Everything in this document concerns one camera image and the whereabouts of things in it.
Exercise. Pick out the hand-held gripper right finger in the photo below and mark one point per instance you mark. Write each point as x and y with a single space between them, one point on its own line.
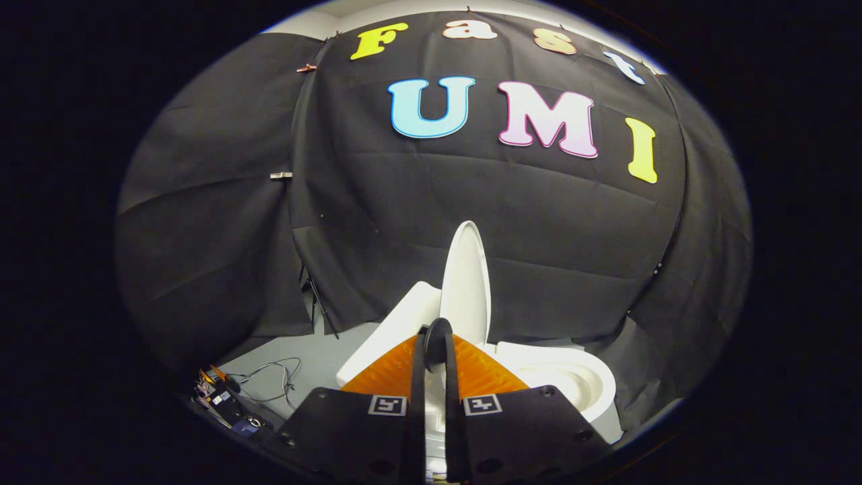
452 417

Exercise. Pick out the black backdrop cloth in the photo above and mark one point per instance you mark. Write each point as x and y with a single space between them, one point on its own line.
471 202

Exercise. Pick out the white toilet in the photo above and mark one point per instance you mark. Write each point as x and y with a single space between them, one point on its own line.
566 377

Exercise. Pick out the black round lid tab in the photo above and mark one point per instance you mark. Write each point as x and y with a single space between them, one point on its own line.
438 340

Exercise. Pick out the black tripod stand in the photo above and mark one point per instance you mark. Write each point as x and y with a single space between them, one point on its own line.
316 296

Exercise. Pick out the white toilet lid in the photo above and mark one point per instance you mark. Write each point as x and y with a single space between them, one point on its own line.
466 289

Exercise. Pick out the dark electronics bundle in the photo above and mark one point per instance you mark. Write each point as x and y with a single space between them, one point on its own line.
232 407

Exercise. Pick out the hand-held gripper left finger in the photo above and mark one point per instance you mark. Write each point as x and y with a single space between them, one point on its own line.
419 404

